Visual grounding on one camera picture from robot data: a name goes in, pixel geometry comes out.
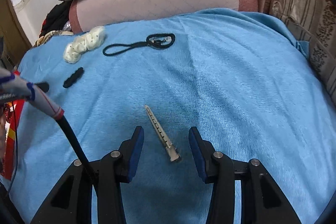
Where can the patterned beige cloth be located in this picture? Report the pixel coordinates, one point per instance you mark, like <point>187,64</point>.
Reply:
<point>50,36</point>

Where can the pink sofa cushion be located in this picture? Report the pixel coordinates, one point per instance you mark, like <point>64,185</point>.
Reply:
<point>157,1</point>

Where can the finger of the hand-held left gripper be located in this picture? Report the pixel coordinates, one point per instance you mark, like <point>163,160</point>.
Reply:
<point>44,87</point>

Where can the cream dotted scrunchie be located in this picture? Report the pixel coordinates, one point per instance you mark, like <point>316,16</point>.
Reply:
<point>84,43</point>

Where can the metal hair clip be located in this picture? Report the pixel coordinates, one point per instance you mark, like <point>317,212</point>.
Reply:
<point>164,138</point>

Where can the blue blanket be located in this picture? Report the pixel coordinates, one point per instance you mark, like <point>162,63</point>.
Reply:
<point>210,82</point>

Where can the black cloth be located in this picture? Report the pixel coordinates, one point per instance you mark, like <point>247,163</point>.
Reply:
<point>56,16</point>

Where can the red and white box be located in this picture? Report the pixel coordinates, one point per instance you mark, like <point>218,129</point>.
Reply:
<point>10,142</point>

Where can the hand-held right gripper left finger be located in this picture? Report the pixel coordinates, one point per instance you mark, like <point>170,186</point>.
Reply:
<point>135,150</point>

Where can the striped floral sofa backrest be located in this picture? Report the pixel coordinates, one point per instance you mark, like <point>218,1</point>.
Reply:
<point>307,11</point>

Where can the wooden cabinet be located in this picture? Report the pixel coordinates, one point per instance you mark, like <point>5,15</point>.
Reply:
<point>11,29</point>

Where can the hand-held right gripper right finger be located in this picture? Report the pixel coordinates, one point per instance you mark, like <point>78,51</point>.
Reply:
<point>198,153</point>

